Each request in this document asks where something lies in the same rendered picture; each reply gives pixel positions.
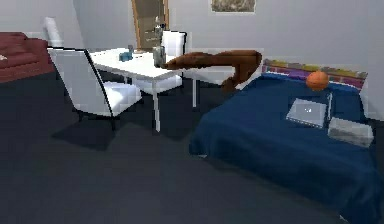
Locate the grey glass bottle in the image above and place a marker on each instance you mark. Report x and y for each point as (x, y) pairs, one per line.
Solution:
(159, 56)

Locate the white table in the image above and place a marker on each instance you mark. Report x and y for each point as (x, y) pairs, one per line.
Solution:
(140, 65)

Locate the white chair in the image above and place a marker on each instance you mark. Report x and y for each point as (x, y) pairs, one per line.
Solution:
(173, 43)
(86, 86)

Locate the blue bed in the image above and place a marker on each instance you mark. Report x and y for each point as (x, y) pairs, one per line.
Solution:
(266, 140)

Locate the blue small object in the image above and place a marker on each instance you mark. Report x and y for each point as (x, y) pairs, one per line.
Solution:
(125, 56)

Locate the wooden framed mirror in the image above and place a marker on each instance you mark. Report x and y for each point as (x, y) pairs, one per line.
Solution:
(146, 23)

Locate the grey laptop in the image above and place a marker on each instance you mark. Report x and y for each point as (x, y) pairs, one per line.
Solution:
(308, 112)

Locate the orange ball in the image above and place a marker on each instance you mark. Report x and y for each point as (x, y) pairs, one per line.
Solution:
(317, 80)

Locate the colourful striped pillow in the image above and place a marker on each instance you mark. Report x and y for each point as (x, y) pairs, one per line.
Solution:
(320, 74)

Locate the grey box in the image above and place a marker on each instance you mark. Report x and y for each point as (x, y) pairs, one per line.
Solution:
(350, 132)

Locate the dark red sofa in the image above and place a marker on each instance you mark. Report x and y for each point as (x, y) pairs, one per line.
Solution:
(20, 56)

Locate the framed wall picture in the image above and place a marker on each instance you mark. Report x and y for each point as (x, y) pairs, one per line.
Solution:
(233, 5)

